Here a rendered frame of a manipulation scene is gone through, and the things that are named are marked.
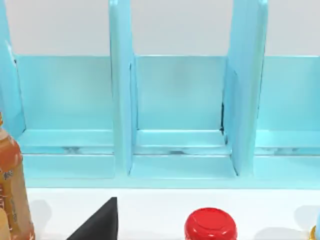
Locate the orange tea bottle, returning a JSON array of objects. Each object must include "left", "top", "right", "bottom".
[{"left": 0, "top": 111, "right": 36, "bottom": 240}]

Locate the yellow and blue object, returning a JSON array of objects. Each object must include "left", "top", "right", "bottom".
[{"left": 309, "top": 209, "right": 320, "bottom": 240}]

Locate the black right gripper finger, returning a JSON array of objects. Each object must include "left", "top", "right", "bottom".
[{"left": 65, "top": 196, "right": 118, "bottom": 240}]

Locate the light blue rack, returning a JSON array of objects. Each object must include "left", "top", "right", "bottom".
[{"left": 0, "top": 0, "right": 320, "bottom": 190}]

